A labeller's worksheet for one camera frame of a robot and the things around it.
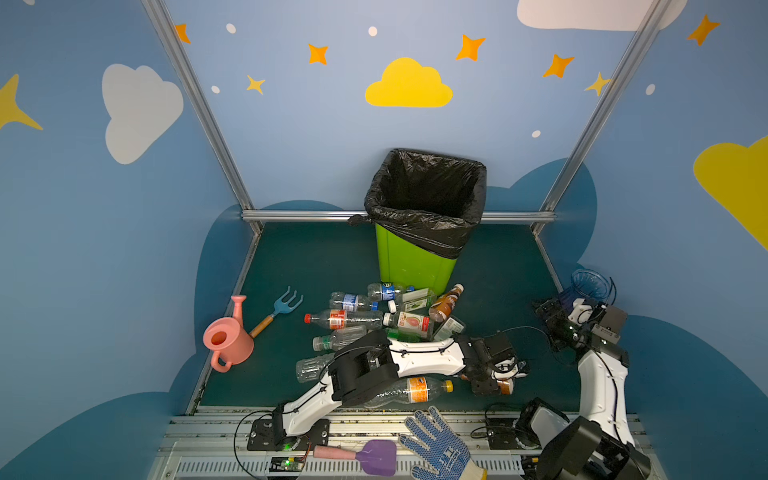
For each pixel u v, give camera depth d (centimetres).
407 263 95
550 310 73
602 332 61
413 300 97
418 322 91
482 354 65
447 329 91
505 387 77
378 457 70
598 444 40
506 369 69
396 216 73
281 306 98
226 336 79
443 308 93
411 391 77
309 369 79
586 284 84
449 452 72
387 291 96
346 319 94
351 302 93
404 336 87
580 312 71
